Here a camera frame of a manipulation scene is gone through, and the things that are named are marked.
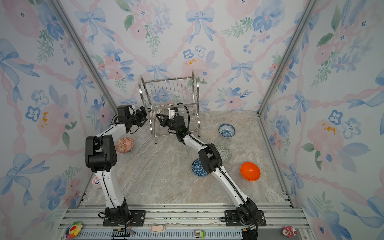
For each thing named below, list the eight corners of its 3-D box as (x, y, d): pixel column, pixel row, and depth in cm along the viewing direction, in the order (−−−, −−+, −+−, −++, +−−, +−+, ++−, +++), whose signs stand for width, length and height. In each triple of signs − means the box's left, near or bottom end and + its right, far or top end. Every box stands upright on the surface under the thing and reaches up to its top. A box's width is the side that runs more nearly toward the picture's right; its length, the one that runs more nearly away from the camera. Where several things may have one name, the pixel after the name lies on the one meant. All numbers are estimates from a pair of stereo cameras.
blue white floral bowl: (218, 139, 107) (219, 135, 103) (217, 127, 113) (218, 123, 110) (235, 139, 107) (236, 135, 103) (232, 127, 113) (234, 123, 110)
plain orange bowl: (242, 182, 88) (244, 179, 84) (239, 165, 94) (241, 162, 90) (259, 182, 88) (263, 179, 84) (255, 165, 94) (258, 162, 90)
